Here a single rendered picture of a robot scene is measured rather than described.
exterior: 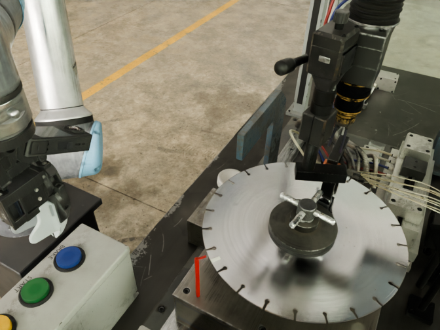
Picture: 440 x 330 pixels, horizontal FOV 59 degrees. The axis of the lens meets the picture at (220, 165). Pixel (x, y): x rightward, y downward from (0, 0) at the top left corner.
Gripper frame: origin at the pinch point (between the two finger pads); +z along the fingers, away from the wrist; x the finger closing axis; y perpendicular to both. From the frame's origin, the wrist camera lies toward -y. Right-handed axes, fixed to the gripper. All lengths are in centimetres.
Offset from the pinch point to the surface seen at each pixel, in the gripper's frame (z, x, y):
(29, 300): 7.2, 1.0, 8.7
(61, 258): 7.2, -0.5, 1.1
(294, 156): 22, 19, -61
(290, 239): 1.9, 31.5, -17.2
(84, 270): 8.2, 3.8, 0.5
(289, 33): 98, -77, -327
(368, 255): 3.0, 42.9, -21.1
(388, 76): 18, 32, -117
